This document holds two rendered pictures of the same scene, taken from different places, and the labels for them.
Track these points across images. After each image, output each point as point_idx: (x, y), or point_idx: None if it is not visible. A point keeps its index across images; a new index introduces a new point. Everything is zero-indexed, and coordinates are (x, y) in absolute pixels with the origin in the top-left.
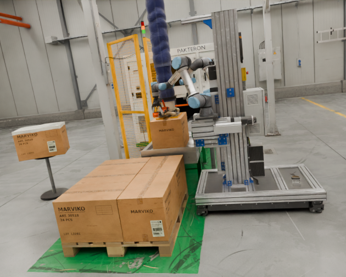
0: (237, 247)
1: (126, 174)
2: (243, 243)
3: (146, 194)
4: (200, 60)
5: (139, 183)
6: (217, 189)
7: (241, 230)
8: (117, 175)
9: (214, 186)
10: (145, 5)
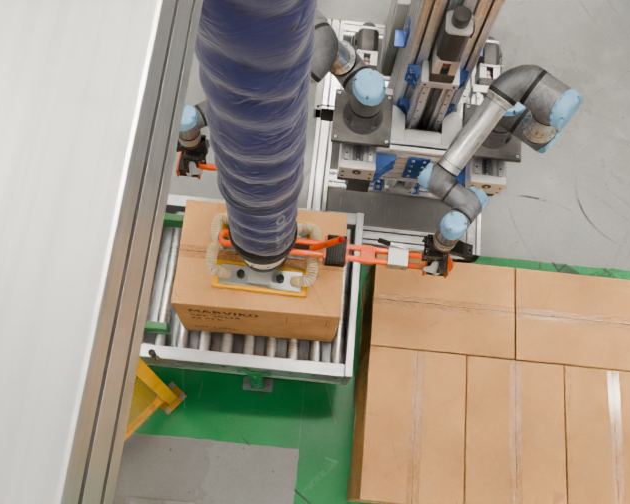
0: (570, 210)
1: (513, 389)
2: (559, 199)
3: None
4: (333, 31)
5: (582, 339)
6: (437, 208)
7: (521, 196)
8: (514, 413)
9: (414, 213)
10: (273, 43)
